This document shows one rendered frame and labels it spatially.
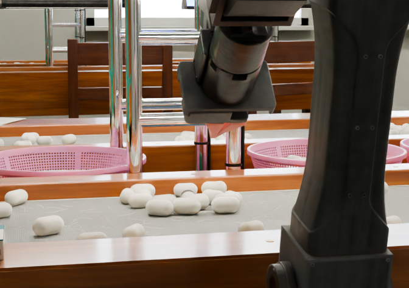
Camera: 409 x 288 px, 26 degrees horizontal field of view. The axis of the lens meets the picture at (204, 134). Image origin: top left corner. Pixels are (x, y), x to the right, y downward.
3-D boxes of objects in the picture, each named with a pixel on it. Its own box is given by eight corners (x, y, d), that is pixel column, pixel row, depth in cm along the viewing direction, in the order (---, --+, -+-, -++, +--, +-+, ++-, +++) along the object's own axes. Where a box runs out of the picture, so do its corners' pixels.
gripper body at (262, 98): (175, 70, 99) (184, 28, 93) (263, 69, 101) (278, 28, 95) (182, 119, 96) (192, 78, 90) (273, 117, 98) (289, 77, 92)
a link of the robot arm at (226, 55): (202, 29, 95) (213, -15, 89) (254, 28, 96) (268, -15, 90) (212, 81, 91) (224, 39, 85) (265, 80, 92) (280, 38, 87)
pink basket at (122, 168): (179, 212, 145) (179, 154, 143) (64, 245, 123) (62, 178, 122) (62, 193, 160) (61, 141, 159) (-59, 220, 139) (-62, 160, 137)
